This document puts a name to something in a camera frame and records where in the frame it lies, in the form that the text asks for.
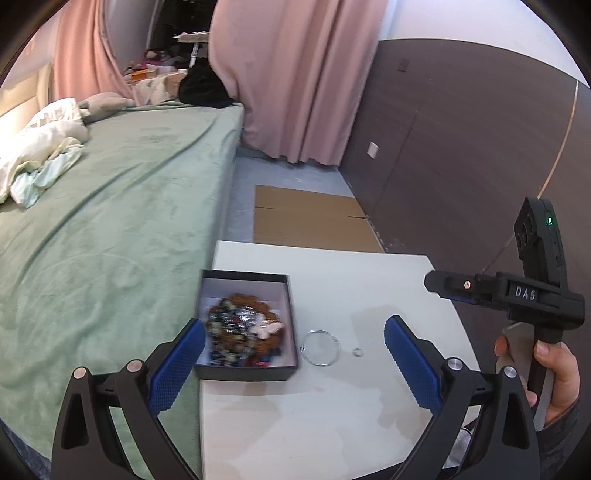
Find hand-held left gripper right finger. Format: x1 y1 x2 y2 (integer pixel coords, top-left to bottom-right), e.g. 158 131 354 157
383 315 542 480

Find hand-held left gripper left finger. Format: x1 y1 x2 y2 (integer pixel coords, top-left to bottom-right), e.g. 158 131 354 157
51 318 206 480

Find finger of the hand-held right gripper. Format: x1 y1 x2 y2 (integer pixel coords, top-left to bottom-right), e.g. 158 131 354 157
424 270 500 306

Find dark stone bead bracelet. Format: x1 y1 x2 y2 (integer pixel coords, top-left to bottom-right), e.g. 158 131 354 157
205 299 260 366

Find black gift box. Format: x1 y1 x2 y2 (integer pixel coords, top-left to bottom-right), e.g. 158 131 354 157
194 269 301 383

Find white butterfly ornament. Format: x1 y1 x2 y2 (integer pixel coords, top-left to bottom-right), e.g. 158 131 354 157
248 314 286 343

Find heap of beaded bracelets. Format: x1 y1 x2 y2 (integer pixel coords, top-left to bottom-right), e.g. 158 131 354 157
221 292 290 366

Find silver bangle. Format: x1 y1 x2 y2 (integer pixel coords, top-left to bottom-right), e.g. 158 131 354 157
300 328 342 367

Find person's right forearm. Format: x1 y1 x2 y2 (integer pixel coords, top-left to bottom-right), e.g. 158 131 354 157
534 401 586 480

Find person's right hand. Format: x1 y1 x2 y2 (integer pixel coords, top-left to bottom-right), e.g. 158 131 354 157
493 335 581 428

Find white low table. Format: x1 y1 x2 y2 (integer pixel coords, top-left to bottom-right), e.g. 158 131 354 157
198 240 486 480

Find bed with green blanket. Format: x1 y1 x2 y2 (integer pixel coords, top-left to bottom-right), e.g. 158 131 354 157
0 99 245 462

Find flat brown cardboard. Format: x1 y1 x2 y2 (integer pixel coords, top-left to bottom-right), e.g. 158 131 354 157
252 184 387 254

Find light green cloth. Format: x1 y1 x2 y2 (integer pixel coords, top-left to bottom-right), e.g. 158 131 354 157
10 147 85 209

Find pink curtain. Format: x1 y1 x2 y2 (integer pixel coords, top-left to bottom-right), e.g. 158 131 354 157
209 0 389 167
50 0 140 101

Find white crumpled quilt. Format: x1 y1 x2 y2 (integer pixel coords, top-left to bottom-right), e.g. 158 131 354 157
0 98 90 205

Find beige plush pillow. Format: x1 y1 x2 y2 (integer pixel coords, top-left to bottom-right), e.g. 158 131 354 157
78 92 136 123

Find printed cream pillow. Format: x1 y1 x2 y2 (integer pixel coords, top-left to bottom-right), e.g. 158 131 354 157
133 71 190 106

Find black bag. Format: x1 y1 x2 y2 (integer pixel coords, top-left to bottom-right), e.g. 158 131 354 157
178 62 234 110

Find pile of colourful clutter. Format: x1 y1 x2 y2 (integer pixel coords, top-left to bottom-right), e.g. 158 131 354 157
123 48 186 85

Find beige padded headboard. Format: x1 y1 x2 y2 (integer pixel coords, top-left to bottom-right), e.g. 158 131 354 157
0 64 54 121

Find white drying rack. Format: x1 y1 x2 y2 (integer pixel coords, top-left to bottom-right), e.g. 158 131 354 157
174 31 211 71

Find dark hanging clothes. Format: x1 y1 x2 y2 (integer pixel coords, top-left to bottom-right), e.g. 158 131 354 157
148 0 218 48

